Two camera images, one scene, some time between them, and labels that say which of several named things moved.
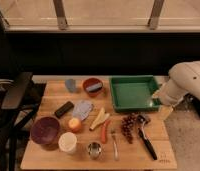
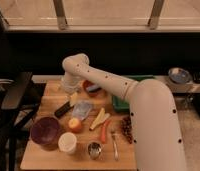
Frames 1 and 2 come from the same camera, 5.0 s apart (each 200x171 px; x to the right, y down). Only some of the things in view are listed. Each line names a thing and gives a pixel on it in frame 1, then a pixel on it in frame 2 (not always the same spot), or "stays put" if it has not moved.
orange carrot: x=103 y=131 stays put
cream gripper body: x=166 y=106 → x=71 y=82
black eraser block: x=64 y=109 stays put
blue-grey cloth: x=82 y=109 stays put
